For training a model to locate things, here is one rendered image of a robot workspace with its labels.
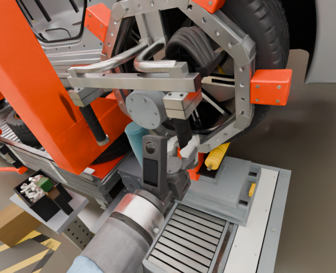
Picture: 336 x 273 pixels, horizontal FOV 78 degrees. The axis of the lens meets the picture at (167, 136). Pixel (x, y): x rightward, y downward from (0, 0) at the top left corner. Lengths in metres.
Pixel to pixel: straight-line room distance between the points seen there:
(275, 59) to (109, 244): 0.59
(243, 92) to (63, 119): 0.71
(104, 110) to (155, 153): 0.75
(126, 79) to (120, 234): 0.34
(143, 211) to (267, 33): 0.52
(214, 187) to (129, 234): 0.84
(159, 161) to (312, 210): 1.13
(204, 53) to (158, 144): 0.23
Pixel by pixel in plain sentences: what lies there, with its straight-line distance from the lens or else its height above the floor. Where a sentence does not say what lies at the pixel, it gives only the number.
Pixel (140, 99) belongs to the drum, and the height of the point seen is 0.89.
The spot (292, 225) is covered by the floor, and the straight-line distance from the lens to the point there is 1.34.
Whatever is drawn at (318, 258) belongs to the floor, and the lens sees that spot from 1.29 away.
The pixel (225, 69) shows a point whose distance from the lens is 1.03.
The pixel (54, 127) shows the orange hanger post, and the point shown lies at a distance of 0.96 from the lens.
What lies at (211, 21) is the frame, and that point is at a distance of 0.58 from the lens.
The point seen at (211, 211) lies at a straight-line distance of 1.20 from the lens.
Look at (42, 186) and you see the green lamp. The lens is 0.91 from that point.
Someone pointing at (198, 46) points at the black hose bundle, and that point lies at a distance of 0.50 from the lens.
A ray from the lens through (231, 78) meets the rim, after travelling 0.74.
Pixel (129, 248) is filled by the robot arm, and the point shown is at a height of 0.84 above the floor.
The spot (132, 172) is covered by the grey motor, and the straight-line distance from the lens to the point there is 1.11.
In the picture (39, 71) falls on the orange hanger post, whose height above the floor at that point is 0.98.
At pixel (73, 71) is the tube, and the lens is 0.67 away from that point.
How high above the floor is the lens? 1.14
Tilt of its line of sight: 36 degrees down
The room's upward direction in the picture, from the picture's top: 16 degrees counter-clockwise
